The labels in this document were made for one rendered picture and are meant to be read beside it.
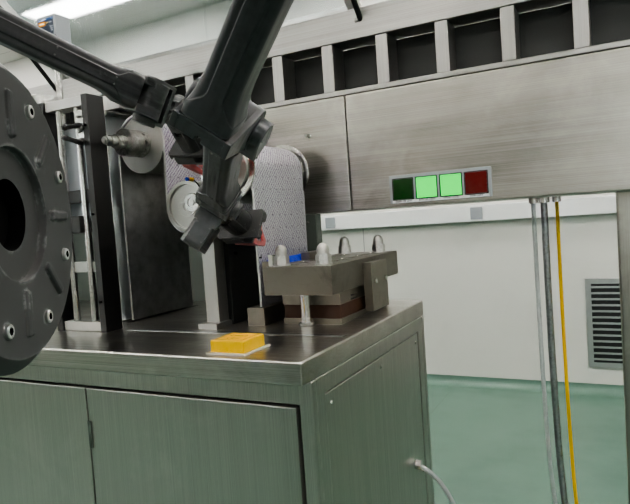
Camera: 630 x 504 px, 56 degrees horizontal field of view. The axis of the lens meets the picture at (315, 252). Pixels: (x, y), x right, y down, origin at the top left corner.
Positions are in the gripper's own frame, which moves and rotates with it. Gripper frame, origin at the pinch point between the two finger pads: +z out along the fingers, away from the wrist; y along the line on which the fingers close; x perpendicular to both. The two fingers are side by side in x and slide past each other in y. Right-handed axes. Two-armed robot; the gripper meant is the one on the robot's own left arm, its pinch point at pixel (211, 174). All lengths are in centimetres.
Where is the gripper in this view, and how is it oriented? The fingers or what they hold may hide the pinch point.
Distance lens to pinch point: 131.4
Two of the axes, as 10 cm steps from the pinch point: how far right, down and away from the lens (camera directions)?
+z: 2.6, 6.0, 7.6
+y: 9.3, 0.6, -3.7
